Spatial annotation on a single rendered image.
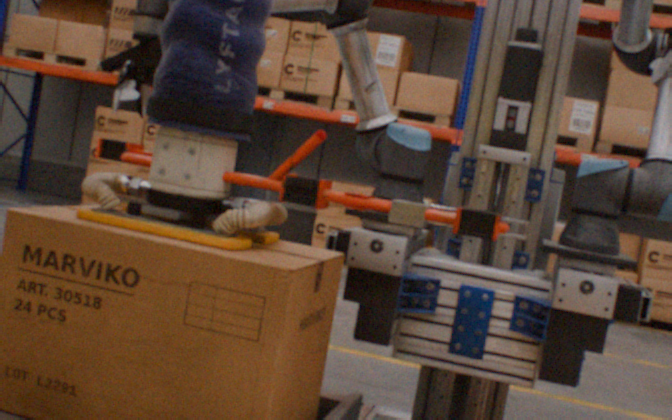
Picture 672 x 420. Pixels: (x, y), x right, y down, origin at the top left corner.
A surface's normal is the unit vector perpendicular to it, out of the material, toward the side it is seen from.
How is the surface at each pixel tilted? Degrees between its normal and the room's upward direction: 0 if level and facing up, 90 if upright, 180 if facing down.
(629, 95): 91
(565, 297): 90
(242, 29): 70
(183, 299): 90
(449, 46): 90
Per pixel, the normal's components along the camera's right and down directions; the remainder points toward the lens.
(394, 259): -0.22, 0.01
